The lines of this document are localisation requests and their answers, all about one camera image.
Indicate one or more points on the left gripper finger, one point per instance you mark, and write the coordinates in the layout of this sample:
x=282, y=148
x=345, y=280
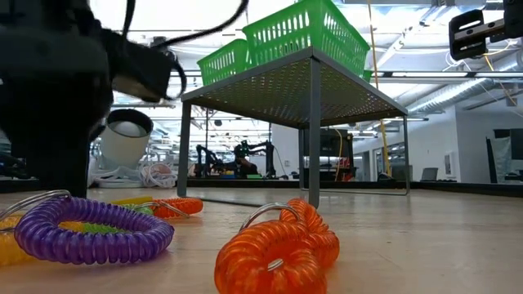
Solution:
x=41, y=167
x=73, y=167

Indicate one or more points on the yellow rubber bands pile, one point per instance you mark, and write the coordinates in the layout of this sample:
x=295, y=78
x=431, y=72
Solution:
x=130, y=200

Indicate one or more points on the black background robot arm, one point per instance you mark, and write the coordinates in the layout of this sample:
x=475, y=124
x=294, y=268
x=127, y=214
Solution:
x=204, y=161
x=257, y=157

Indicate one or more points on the white cylindrical desk lamp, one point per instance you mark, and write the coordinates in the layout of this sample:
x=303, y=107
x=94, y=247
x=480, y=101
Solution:
x=124, y=151

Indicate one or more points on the grey office chair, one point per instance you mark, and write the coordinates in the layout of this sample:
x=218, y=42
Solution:
x=429, y=175

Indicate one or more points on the grey perforated metal shelf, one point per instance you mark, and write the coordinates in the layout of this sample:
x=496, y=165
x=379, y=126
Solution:
x=286, y=94

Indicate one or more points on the silver ventilation duct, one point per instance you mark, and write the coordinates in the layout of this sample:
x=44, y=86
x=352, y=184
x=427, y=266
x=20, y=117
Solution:
x=449, y=96

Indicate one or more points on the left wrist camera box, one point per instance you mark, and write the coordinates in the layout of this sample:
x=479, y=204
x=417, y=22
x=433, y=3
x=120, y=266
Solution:
x=143, y=69

